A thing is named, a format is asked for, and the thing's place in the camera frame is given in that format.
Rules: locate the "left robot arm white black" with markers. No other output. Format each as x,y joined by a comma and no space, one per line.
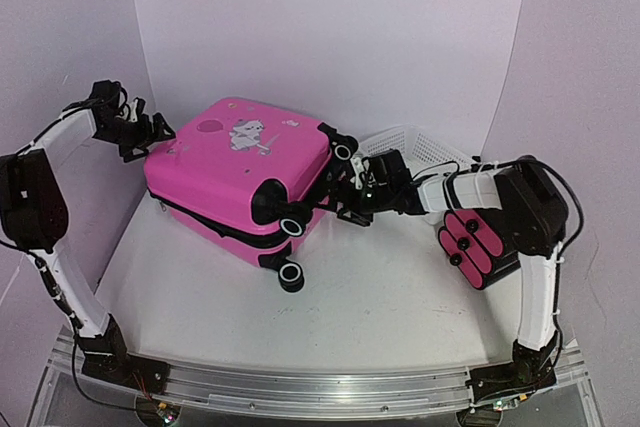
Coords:
35,218

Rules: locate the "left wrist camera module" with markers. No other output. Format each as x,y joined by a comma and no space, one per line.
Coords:
131,112

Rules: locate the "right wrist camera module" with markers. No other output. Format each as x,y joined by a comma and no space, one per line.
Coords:
361,174

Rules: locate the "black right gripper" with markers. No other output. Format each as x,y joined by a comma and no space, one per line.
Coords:
357,192

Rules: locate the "pink hard-shell kids suitcase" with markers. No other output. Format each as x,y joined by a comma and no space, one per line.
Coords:
241,174

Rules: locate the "pink and black drawer organizer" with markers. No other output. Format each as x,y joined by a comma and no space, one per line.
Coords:
476,244

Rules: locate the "white perforated plastic basket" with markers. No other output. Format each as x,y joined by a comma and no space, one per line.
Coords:
422,153

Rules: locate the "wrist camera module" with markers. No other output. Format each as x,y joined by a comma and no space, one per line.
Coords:
131,112
361,174

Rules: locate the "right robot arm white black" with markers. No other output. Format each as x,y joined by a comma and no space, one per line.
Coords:
534,213

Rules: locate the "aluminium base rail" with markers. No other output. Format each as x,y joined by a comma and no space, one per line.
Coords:
289,394

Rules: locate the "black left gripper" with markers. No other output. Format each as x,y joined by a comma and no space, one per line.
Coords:
127,152

